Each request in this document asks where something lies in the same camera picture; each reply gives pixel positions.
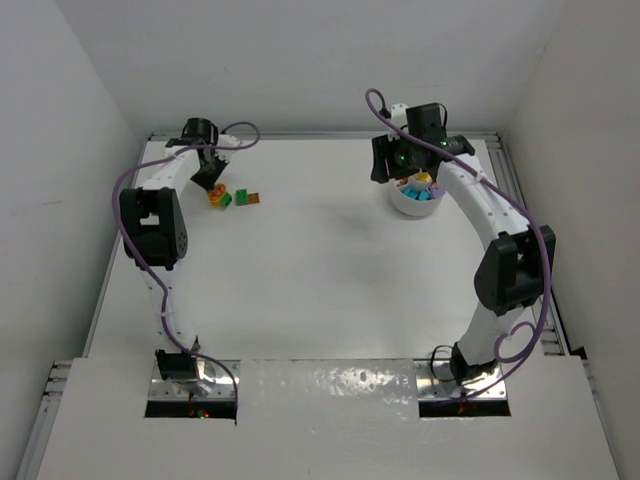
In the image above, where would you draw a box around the purple lego plate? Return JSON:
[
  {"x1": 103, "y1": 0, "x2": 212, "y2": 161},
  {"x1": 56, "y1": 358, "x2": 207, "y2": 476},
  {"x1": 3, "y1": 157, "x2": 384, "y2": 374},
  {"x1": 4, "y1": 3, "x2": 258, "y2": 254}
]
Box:
[{"x1": 430, "y1": 185, "x2": 446, "y2": 199}]

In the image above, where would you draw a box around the yellow long lego brick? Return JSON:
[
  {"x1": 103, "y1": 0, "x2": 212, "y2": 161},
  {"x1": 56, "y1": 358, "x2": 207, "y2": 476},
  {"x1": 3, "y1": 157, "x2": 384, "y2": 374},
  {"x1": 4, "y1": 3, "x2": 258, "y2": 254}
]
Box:
[{"x1": 414, "y1": 172, "x2": 433, "y2": 184}]

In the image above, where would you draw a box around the green lego plate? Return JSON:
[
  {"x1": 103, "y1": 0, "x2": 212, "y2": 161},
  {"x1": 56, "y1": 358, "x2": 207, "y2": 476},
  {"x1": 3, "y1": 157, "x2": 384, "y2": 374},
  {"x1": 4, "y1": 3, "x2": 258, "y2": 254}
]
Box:
[{"x1": 219, "y1": 193, "x2": 232, "y2": 209}]

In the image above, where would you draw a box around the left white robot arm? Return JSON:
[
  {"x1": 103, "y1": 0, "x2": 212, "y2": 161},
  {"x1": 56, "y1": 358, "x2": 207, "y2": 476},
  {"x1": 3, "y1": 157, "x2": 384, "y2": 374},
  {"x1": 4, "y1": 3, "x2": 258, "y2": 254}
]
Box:
[{"x1": 112, "y1": 118, "x2": 245, "y2": 398}]

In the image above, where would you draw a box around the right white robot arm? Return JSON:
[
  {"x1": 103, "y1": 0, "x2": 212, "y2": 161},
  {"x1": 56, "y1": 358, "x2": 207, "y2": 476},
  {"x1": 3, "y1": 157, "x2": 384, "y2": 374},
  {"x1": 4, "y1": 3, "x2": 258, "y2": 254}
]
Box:
[{"x1": 370, "y1": 103, "x2": 556, "y2": 384}]

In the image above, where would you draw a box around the orange round lego piece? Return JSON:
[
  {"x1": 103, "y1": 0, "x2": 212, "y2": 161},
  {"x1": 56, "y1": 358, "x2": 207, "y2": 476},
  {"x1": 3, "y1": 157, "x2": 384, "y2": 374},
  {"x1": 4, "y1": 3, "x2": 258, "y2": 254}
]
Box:
[{"x1": 208, "y1": 183, "x2": 226, "y2": 206}]

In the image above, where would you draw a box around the green lego brick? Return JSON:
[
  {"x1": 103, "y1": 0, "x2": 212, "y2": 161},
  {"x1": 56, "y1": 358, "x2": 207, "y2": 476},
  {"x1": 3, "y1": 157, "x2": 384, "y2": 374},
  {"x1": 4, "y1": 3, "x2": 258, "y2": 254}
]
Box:
[{"x1": 235, "y1": 189, "x2": 250, "y2": 206}]

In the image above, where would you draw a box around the white round divided container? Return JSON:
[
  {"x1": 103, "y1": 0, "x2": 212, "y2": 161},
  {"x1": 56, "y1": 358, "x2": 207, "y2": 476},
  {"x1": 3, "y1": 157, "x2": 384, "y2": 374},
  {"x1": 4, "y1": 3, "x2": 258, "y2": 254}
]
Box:
[{"x1": 389, "y1": 174, "x2": 446, "y2": 218}]

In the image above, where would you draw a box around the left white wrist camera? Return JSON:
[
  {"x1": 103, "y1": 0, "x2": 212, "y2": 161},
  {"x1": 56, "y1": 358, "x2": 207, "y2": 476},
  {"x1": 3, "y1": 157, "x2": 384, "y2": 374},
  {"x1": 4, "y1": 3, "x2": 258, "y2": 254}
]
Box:
[{"x1": 217, "y1": 134, "x2": 243, "y2": 151}]

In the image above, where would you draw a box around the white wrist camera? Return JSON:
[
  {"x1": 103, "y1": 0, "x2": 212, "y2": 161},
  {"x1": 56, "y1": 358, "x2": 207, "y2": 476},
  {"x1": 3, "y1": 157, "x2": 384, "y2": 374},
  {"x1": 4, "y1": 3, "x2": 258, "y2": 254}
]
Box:
[
  {"x1": 217, "y1": 134, "x2": 243, "y2": 151},
  {"x1": 390, "y1": 103, "x2": 408, "y2": 126}
]

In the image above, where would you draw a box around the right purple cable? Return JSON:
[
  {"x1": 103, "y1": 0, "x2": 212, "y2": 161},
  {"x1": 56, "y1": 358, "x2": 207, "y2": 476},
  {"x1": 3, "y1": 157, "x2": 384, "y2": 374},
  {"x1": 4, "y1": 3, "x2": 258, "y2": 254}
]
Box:
[{"x1": 364, "y1": 88, "x2": 554, "y2": 404}]

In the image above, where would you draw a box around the purple cable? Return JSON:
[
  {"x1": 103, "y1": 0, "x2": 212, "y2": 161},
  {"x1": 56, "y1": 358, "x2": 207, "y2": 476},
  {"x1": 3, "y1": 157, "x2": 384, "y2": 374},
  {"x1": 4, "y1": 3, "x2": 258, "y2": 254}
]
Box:
[
  {"x1": 110, "y1": 122, "x2": 262, "y2": 416},
  {"x1": 364, "y1": 88, "x2": 554, "y2": 404}
]

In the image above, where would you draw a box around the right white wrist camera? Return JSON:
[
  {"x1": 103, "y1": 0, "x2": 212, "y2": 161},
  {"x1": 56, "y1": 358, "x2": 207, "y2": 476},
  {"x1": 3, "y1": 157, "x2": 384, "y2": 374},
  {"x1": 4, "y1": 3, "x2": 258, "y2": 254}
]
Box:
[{"x1": 390, "y1": 103, "x2": 408, "y2": 126}]

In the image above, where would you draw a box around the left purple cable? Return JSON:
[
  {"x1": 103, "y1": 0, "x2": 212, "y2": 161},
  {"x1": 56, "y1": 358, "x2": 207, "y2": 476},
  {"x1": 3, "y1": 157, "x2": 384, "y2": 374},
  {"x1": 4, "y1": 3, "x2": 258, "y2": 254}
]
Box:
[{"x1": 110, "y1": 122, "x2": 262, "y2": 416}]

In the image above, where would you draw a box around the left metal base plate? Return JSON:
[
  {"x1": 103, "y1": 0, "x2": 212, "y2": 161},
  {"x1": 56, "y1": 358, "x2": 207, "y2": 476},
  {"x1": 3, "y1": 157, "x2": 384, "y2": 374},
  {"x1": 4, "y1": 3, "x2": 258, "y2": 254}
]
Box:
[{"x1": 148, "y1": 359, "x2": 240, "y2": 401}]

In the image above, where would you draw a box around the metal base plate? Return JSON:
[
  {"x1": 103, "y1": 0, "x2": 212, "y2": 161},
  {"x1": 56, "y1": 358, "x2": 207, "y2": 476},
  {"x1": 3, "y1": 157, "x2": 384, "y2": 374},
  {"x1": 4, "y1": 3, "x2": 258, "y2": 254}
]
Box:
[
  {"x1": 414, "y1": 358, "x2": 508, "y2": 402},
  {"x1": 148, "y1": 359, "x2": 240, "y2": 401}
]

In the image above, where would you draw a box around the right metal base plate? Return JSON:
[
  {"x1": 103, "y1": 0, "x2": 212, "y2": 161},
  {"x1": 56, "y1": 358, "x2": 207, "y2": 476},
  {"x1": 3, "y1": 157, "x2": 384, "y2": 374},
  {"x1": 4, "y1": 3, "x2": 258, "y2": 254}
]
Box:
[{"x1": 414, "y1": 358, "x2": 508, "y2": 402}]

